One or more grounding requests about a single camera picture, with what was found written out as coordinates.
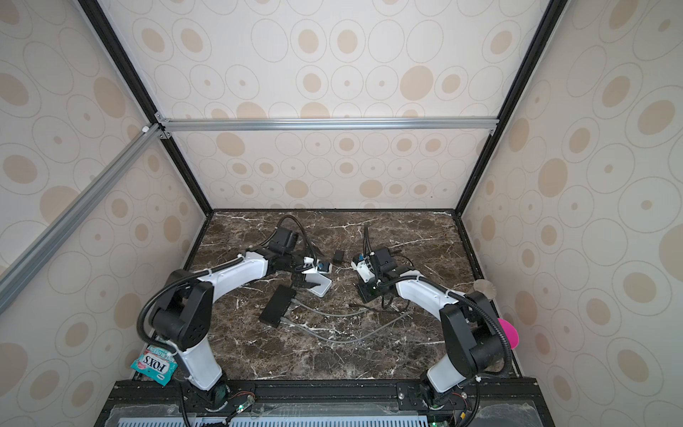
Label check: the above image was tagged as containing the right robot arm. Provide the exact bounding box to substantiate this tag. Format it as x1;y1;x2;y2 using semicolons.
351;248;512;399

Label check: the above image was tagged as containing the black network switch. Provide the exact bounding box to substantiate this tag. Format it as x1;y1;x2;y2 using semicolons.
258;285;296;328

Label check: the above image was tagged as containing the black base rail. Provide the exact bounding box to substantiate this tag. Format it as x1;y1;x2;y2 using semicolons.
96;377;554;426

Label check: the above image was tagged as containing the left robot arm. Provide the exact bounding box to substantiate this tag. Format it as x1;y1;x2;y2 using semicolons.
136;215;331;409

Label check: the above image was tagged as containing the white rectangular box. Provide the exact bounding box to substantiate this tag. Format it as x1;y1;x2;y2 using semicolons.
302;272;333;298

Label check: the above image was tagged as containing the aluminium crossbar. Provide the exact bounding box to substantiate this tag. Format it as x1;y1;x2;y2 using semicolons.
161;117;499;132
1;124;162;311

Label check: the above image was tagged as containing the aluminium crossbar back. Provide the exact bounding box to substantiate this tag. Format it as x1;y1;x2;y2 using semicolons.
161;117;499;132

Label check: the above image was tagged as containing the black corner frame post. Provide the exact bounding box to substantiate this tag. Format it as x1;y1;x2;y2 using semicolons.
454;0;568;219
78;0;213;217

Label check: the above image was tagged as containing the aluminium crossbar left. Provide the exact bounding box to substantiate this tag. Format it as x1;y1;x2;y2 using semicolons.
1;124;162;311

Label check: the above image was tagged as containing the black corner frame post left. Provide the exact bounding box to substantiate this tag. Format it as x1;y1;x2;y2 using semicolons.
78;0;213;217

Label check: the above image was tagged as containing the green snack packet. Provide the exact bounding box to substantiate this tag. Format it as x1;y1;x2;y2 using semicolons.
130;345;178;386

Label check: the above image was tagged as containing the black power adapter far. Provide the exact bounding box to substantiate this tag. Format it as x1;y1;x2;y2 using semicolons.
333;250;345;266

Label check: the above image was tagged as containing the pink silicone funnel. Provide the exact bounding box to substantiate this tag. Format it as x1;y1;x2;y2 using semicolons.
498;318;520;350

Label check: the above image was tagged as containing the black corner frame post right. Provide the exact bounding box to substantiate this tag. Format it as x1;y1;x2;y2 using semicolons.
454;0;568;219

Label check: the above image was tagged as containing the black ethernet cable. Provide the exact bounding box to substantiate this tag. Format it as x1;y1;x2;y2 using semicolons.
346;247;420;313

